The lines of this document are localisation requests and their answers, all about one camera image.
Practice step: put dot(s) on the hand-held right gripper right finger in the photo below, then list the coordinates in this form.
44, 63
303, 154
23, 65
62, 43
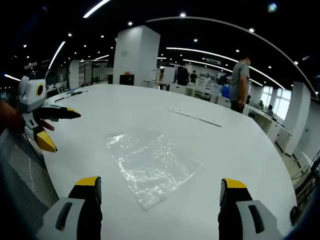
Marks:
240, 215

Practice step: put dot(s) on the grey mesh chair back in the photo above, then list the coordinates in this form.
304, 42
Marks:
22, 180

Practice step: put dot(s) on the black box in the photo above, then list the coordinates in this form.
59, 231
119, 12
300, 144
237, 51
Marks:
127, 80

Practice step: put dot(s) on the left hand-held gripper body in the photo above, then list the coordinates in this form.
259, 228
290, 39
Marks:
31, 96

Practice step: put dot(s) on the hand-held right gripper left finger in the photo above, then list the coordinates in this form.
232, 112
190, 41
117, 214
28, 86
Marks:
75, 212

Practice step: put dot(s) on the white office desk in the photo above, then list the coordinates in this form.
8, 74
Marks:
271, 127

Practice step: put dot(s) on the person's left hand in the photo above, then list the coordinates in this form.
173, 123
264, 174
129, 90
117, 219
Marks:
11, 117

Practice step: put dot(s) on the clear plastic food packaging bag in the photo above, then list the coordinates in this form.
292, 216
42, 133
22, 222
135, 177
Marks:
152, 165

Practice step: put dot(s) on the blue container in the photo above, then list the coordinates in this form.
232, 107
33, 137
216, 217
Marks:
226, 92

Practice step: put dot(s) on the white square pillar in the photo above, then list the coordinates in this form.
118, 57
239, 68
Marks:
136, 55

